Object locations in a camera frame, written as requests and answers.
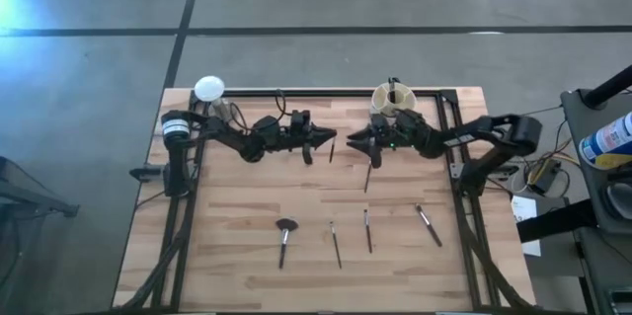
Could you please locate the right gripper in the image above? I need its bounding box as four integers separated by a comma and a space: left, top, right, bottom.
347, 113, 426, 169

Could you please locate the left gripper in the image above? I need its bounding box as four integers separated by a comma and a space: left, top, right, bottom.
274, 110, 338, 166

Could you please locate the black brush silver ferrule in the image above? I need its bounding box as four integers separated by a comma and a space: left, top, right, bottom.
362, 208, 374, 255

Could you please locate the thin black liner brush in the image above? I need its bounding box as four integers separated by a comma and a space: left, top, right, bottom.
329, 220, 344, 271

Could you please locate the medium fluffy-head makeup brush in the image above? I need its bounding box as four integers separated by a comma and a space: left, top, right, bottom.
414, 202, 444, 249

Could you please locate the large fluffy powder brush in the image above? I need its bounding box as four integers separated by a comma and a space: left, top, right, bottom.
275, 216, 300, 271

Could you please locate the white ribbed brush holder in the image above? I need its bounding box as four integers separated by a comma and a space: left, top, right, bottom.
369, 81, 419, 118

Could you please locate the white paper sheet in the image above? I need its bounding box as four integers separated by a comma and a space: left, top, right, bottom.
511, 195, 543, 258

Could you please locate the black power adapter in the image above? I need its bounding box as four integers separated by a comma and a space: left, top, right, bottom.
526, 159, 563, 197

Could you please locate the blue white spray can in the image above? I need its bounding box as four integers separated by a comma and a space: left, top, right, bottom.
578, 110, 632, 171

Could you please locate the black pole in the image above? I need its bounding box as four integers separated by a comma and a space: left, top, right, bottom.
582, 63, 632, 110

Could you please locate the grey computer mouse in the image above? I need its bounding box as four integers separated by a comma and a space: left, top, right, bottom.
604, 181, 632, 221

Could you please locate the black side desk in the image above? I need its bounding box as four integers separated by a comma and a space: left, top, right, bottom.
560, 88, 632, 315

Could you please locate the black folding stand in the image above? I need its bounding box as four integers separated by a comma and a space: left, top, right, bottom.
0, 155, 81, 315

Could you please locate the black table frame rail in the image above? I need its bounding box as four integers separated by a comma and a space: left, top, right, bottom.
434, 88, 524, 312
190, 88, 458, 100
147, 90, 208, 312

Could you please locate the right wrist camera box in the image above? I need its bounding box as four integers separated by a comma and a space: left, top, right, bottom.
392, 108, 427, 139

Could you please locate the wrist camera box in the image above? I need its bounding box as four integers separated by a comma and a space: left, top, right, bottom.
392, 108, 427, 139
252, 115, 282, 137

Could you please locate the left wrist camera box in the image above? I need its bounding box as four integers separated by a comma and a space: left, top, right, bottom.
252, 115, 282, 137

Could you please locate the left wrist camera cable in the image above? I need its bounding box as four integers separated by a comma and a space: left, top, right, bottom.
227, 88, 290, 133

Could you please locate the black clamp bracket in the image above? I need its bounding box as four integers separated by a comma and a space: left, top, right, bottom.
128, 165, 167, 184

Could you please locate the black strap bar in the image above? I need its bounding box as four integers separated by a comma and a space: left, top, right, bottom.
515, 198, 599, 244

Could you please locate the black cable bundle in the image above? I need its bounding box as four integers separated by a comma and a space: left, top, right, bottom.
120, 228, 192, 312

